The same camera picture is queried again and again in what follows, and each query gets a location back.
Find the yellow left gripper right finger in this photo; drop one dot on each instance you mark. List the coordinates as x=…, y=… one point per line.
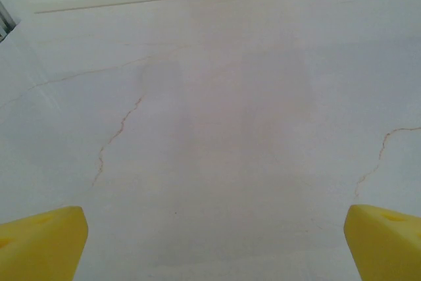
x=388, y=248

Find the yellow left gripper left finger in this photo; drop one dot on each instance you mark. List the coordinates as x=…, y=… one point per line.
x=39, y=248

